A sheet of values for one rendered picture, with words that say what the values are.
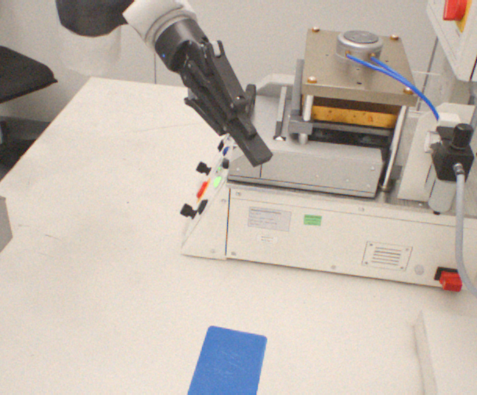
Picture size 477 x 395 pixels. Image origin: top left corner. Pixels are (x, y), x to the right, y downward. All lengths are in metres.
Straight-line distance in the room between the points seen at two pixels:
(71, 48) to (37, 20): 1.89
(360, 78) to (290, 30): 1.60
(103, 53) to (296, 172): 0.36
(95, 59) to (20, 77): 1.60
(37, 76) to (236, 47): 0.85
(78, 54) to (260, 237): 0.44
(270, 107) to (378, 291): 0.41
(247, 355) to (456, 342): 0.33
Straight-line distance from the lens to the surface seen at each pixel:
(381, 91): 0.94
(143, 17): 0.84
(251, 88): 1.14
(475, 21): 0.89
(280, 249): 1.06
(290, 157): 0.95
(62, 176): 1.35
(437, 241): 1.05
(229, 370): 0.92
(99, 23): 0.89
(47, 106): 2.98
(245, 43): 2.59
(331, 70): 0.99
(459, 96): 1.05
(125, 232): 1.16
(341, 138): 1.02
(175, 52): 0.85
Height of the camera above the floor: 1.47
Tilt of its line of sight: 35 degrees down
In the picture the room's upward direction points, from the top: 4 degrees clockwise
